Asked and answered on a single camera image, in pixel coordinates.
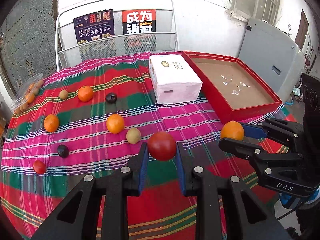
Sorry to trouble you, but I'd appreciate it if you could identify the orange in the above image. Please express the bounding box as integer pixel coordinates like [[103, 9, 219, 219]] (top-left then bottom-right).
[[78, 85, 94, 102], [220, 121, 245, 140], [43, 114, 60, 133], [106, 114, 125, 134]]

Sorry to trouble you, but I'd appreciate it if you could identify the dark plum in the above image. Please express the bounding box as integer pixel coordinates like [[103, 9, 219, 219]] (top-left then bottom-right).
[[105, 93, 118, 103], [57, 144, 69, 158]]

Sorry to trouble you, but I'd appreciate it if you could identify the small red tomato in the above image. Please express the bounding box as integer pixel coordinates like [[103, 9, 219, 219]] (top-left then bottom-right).
[[33, 160, 47, 174]]

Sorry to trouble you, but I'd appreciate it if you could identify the yellow-green round fruit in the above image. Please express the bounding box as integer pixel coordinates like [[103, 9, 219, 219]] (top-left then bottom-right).
[[126, 128, 141, 144]]

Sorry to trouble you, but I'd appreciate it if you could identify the large red tomato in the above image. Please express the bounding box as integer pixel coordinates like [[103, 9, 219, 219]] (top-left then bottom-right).
[[147, 131, 176, 161]]

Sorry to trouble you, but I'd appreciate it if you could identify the small tan fruit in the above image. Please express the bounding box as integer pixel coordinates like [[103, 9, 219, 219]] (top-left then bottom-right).
[[59, 90, 68, 100]]

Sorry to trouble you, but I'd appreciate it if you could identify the red cardboard box tray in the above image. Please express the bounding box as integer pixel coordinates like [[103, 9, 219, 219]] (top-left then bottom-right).
[[182, 51, 282, 124]]

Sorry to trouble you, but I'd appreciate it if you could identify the grey plastic cabinet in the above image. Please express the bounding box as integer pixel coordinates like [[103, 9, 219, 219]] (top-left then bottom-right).
[[239, 18, 305, 102]]

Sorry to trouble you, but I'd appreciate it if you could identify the plaid tablecloth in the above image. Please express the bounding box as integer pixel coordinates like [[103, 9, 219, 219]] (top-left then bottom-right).
[[1, 53, 278, 239]]

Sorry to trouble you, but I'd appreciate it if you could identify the pink tissue pack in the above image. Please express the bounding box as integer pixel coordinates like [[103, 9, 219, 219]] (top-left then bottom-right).
[[149, 54, 202, 105]]

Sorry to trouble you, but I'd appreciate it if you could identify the clear plastic fruit container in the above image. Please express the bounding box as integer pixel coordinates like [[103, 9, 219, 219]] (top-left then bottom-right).
[[10, 73, 44, 115]]

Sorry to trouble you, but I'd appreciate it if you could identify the window with metal bars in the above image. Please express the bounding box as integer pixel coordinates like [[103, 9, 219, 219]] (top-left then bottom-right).
[[227, 0, 280, 25]]

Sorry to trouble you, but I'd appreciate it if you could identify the white metal magazine rack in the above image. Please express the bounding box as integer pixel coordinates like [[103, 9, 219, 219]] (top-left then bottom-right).
[[55, 0, 179, 70]]

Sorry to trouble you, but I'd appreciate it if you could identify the red black white book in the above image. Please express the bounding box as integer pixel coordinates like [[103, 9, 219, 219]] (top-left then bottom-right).
[[121, 9, 157, 54]]

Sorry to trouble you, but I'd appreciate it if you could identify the dark blue cookbook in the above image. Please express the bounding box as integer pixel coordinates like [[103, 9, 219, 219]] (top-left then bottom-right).
[[73, 9, 117, 62]]

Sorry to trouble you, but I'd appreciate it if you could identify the studded metal door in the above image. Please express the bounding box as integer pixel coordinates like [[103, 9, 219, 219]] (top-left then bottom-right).
[[1, 0, 57, 94]]

